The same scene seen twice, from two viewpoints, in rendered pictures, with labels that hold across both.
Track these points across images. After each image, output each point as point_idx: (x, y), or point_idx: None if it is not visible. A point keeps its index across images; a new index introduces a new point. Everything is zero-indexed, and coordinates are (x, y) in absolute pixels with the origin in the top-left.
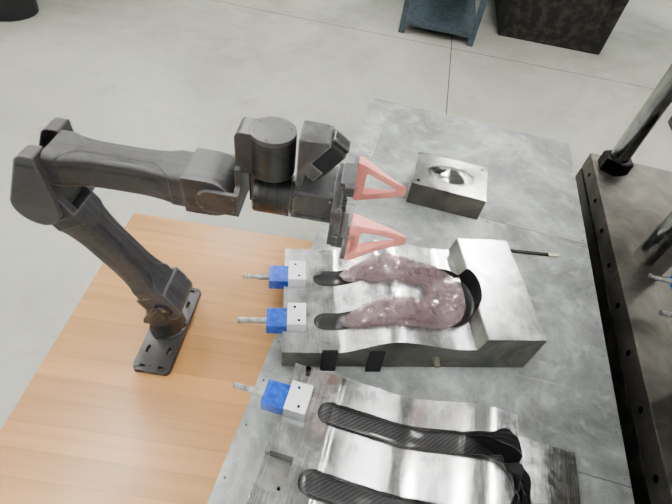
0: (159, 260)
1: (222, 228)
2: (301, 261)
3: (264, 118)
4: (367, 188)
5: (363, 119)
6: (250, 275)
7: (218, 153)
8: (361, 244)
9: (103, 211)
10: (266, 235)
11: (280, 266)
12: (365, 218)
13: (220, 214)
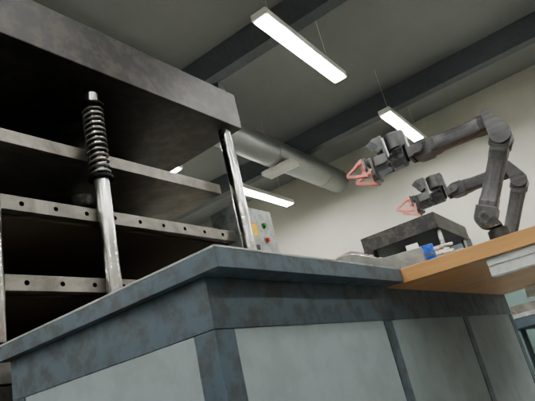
0: (481, 194)
1: (484, 242)
2: (408, 245)
3: (393, 131)
4: (361, 174)
5: (269, 251)
6: (446, 243)
7: (417, 141)
8: (372, 182)
9: (488, 155)
10: (442, 255)
11: (424, 245)
12: (369, 170)
13: (422, 161)
